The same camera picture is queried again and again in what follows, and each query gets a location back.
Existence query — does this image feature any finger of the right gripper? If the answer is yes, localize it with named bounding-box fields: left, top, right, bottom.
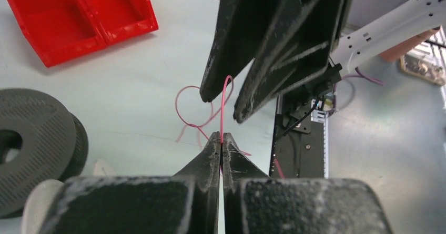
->
left=199, top=0, right=332, bottom=104
left=233, top=0, right=352, bottom=123

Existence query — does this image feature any white translucent spool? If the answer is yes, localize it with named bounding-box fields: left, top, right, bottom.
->
left=21, top=159, right=116, bottom=234

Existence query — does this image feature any dark grey spool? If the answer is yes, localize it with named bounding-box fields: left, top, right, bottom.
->
left=1, top=88, right=89, bottom=219

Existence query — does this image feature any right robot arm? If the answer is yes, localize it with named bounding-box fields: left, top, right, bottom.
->
left=200, top=0, right=445, bottom=123

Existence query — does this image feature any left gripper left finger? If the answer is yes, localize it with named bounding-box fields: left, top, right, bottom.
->
left=39, top=132, right=221, bottom=233

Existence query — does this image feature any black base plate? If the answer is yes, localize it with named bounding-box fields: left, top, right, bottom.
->
left=269, top=96, right=329, bottom=178

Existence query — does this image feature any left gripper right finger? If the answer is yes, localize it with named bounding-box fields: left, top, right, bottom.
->
left=222, top=133, right=392, bottom=233

